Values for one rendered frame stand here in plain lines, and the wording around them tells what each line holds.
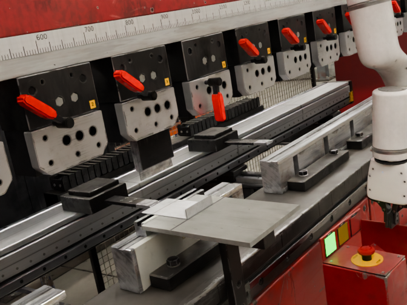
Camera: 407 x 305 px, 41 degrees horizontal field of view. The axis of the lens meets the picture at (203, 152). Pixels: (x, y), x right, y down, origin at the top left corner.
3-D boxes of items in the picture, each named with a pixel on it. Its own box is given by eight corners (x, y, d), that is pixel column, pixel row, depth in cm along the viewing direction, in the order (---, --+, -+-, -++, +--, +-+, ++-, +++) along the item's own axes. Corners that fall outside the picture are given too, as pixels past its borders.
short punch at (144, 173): (144, 181, 111) (135, 136, 109) (137, 180, 112) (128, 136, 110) (175, 166, 118) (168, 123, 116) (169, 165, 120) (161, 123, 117)
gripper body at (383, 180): (363, 155, 126) (363, 200, 129) (407, 161, 119) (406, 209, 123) (377, 146, 131) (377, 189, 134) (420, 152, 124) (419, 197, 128)
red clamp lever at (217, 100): (224, 122, 119) (217, 78, 116) (209, 122, 121) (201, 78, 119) (228, 120, 120) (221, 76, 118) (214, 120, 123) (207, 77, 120)
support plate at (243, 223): (250, 248, 93) (249, 242, 93) (142, 230, 110) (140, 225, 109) (300, 209, 107) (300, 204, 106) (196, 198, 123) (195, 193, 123)
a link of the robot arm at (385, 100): (383, 137, 131) (366, 147, 124) (383, 82, 127) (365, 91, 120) (418, 140, 125) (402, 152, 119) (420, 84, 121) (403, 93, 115)
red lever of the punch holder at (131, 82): (123, 67, 96) (158, 93, 103) (108, 69, 98) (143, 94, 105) (120, 76, 95) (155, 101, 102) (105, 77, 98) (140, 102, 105)
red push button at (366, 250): (371, 267, 124) (369, 252, 123) (355, 264, 126) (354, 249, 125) (379, 259, 126) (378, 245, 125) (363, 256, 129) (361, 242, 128)
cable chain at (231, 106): (191, 136, 181) (189, 124, 180) (178, 136, 185) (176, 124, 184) (260, 106, 214) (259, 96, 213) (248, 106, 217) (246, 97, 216)
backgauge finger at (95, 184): (138, 222, 116) (133, 200, 115) (62, 210, 132) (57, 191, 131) (174, 201, 125) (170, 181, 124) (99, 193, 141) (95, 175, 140)
